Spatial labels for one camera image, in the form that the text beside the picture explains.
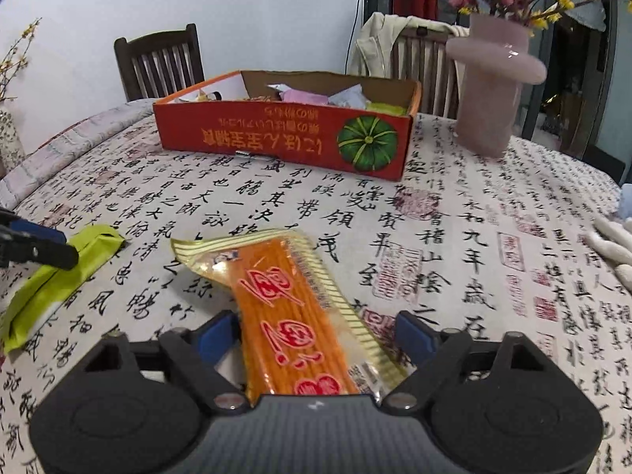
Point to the pink snack packet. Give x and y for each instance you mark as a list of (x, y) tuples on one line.
[(304, 97)]

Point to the orange cardboard snack box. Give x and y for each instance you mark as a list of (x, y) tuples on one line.
[(243, 112)]

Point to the pink glass vase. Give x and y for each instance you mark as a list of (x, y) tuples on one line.
[(497, 65)]

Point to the calligraphy print tablecloth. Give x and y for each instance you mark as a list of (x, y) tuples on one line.
[(460, 242)]

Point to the lime green snack packet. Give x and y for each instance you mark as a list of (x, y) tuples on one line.
[(48, 287)]

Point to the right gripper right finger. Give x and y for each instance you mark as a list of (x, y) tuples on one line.
[(437, 356)]

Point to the beige jacket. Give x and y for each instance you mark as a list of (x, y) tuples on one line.
[(371, 53)]

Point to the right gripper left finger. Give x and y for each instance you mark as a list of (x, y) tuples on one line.
[(191, 357)]

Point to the white cloth gloves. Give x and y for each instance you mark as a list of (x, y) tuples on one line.
[(612, 240)]

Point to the orange gold snack packet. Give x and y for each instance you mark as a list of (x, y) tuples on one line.
[(300, 336)]

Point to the dark wooden chair left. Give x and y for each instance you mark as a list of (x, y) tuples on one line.
[(159, 64)]

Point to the patterned vase with flowers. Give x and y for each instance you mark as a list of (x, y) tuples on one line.
[(13, 64)]

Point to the blue plastic bag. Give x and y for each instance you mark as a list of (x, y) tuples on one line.
[(625, 202)]

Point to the wooden chair with jacket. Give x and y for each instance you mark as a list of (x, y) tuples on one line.
[(420, 54)]

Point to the pink patterned blanket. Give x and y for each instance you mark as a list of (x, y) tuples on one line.
[(66, 147)]

